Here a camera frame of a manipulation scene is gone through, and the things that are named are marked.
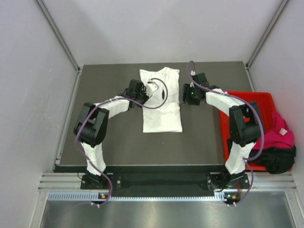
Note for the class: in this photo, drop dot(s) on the black t shirt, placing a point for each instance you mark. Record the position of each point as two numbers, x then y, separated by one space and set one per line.
276 160

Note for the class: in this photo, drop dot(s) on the left aluminium frame post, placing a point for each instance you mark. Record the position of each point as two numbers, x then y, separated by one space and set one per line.
50 21

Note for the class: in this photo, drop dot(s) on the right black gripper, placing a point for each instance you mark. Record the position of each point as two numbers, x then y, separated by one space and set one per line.
185 97

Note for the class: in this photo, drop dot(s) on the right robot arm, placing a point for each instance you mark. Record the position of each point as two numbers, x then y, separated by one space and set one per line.
245 124

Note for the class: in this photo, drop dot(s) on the aluminium frame post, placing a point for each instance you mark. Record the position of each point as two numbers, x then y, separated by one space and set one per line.
271 25
50 21

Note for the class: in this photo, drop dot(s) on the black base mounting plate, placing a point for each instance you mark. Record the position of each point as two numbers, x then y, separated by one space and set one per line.
178 172

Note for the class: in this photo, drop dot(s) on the white t shirt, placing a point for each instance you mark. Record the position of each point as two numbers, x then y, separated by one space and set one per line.
167 118

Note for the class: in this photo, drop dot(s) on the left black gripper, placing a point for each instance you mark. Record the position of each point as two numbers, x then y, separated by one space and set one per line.
143 90

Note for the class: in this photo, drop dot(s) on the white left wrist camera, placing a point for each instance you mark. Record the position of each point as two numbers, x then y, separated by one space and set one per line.
151 88

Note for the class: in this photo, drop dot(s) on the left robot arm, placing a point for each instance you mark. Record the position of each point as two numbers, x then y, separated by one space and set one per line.
92 124

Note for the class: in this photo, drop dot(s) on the aluminium front rail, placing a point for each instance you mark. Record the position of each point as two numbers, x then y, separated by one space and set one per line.
258 182

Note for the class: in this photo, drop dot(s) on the right aluminium frame post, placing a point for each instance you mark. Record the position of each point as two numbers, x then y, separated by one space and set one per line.
271 25

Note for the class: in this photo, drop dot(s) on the pink t shirt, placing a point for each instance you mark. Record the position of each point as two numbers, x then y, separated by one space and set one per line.
279 136

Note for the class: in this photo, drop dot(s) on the grey slotted cable duct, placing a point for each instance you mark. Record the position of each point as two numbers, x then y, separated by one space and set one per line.
96 196

